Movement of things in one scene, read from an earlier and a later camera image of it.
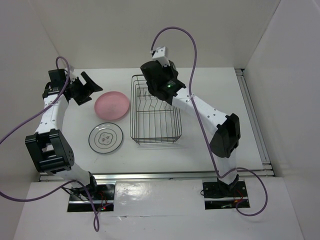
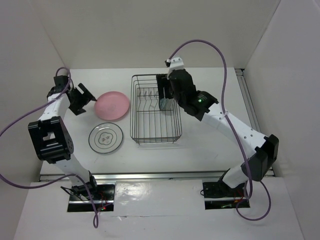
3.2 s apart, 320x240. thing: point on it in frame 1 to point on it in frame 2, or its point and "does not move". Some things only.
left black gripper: [87, 89] to [85, 98]
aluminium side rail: [264, 158] does not move
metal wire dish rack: [152, 120] does not move
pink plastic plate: [111, 105] does not move
